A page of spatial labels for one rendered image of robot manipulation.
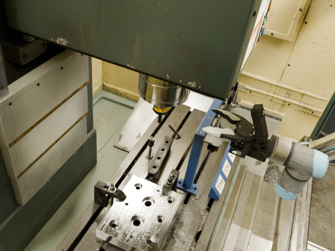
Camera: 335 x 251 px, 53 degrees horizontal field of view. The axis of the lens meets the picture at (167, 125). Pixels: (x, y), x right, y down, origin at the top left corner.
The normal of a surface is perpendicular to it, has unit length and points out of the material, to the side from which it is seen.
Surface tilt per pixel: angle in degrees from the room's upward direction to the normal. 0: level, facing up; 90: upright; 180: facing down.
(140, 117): 22
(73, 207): 0
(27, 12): 90
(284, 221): 17
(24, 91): 91
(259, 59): 90
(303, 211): 0
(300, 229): 0
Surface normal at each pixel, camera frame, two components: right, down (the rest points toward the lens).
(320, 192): 0.12, -0.76
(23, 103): 0.92, 0.33
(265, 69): -0.38, 0.55
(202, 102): -0.04, -0.47
